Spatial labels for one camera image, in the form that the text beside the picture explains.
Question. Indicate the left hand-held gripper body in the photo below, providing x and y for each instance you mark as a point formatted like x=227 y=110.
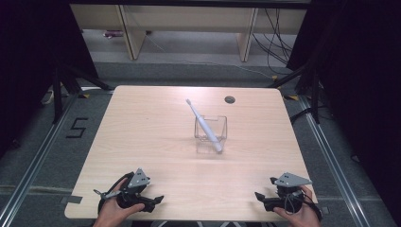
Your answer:
x=139 y=180

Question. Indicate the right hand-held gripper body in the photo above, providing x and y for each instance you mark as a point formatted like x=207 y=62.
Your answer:
x=291 y=179

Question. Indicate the clear plastic container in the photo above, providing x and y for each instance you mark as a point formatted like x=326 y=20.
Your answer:
x=221 y=126

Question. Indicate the white electric toothbrush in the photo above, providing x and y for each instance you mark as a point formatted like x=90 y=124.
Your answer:
x=206 y=127

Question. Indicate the person's right hand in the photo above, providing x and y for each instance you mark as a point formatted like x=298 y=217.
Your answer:
x=304 y=217

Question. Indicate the person's left hand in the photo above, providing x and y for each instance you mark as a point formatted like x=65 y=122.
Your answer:
x=110 y=215

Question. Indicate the black metal stand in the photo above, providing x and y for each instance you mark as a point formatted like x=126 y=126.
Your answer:
x=315 y=94
x=57 y=94

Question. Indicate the round grey table grommet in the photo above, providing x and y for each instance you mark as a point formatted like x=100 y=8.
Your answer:
x=230 y=100

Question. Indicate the black curtain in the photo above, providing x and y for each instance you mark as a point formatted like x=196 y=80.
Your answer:
x=362 y=78
x=28 y=63

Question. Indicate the pink item on floor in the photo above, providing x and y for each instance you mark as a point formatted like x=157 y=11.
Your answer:
x=113 y=33

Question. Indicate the light wooden desk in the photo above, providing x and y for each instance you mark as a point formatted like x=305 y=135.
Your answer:
x=189 y=19

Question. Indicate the aluminium floor rail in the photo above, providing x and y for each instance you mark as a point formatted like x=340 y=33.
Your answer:
x=34 y=164
x=327 y=151

